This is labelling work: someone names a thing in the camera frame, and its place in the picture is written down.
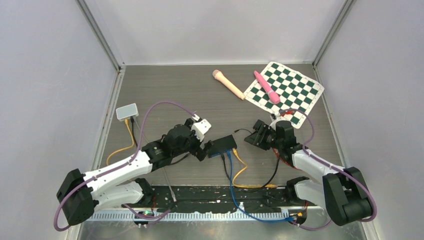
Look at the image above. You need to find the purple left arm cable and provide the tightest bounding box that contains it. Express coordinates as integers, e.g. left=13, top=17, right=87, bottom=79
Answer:
left=53, top=100, right=203, bottom=232

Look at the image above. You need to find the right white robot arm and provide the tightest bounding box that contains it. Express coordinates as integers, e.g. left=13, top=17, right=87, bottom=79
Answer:
left=244, top=120, right=376, bottom=226

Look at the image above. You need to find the aluminium front rail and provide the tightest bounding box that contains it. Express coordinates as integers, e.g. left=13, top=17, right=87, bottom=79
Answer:
left=88, top=190, right=324, bottom=222

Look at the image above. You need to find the yellow ethernet cable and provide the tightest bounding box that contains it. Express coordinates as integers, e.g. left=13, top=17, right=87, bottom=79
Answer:
left=231, top=148, right=277, bottom=190

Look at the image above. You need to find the green white checkerboard mat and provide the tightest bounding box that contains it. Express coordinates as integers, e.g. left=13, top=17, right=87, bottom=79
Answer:
left=243, top=61, right=325, bottom=129

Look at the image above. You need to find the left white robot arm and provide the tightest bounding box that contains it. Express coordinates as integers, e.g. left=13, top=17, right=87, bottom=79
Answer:
left=56, top=118, right=213, bottom=226

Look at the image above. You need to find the yellow cable on left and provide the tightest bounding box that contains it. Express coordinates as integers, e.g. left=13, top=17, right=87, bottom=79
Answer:
left=105, top=118, right=136, bottom=167

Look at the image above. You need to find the black loose cable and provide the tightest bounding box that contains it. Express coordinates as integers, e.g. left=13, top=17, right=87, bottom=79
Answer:
left=130, top=116, right=191, bottom=167

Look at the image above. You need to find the black power adapter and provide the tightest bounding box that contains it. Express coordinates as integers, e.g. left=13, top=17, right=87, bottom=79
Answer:
left=232, top=128, right=253, bottom=134

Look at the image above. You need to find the pink toy microphone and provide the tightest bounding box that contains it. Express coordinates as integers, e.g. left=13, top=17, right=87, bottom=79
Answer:
left=253, top=70, right=281, bottom=105

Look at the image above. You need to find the blue ethernet cable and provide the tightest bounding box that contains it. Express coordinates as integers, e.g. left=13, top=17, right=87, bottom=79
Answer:
left=225, top=151, right=296, bottom=224

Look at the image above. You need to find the white small router box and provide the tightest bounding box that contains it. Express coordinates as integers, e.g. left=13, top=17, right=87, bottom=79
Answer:
left=115, top=103, right=139, bottom=122

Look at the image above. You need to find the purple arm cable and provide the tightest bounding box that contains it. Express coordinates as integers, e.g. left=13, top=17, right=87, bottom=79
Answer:
left=53, top=100, right=203, bottom=232
left=271, top=108, right=378, bottom=232

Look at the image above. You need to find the beige toy microphone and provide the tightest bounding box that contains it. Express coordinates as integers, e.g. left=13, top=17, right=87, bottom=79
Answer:
left=212, top=69, right=246, bottom=100

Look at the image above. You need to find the grey thin cable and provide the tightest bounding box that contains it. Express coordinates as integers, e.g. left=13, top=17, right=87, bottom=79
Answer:
left=134, top=117, right=177, bottom=203

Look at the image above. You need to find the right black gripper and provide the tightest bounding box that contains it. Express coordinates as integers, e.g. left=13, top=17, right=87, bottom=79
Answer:
left=244, top=122, right=284, bottom=151

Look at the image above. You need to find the red ethernet cable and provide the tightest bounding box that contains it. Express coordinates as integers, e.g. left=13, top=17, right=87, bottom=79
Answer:
left=271, top=110, right=295, bottom=167

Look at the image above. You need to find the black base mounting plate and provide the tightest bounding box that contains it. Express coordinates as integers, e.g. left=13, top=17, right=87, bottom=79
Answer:
left=120, top=184, right=319, bottom=215

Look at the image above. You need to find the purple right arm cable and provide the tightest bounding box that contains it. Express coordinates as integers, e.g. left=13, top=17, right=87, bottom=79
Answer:
left=271, top=108, right=378, bottom=232

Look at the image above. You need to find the black network switch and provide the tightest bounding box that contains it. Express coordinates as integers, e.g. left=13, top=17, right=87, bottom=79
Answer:
left=207, top=134, right=238, bottom=158

